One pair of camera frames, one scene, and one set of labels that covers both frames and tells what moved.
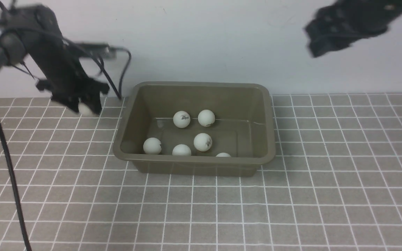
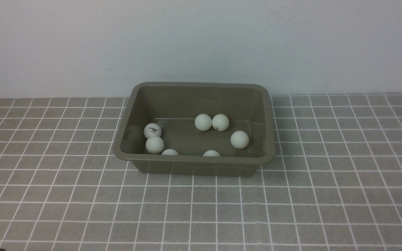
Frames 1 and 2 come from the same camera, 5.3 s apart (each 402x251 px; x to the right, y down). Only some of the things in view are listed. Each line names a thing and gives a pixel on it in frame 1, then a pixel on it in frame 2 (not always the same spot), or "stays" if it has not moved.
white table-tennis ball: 84,109 -> 152,129
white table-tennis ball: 181,119 -> 202,122
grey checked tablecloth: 347,174 stays
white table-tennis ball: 181,150 -> 169,152
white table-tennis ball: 151,146 stays
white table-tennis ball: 223,154 -> 211,153
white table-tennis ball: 206,118 -> 220,122
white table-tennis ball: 202,142 -> 239,139
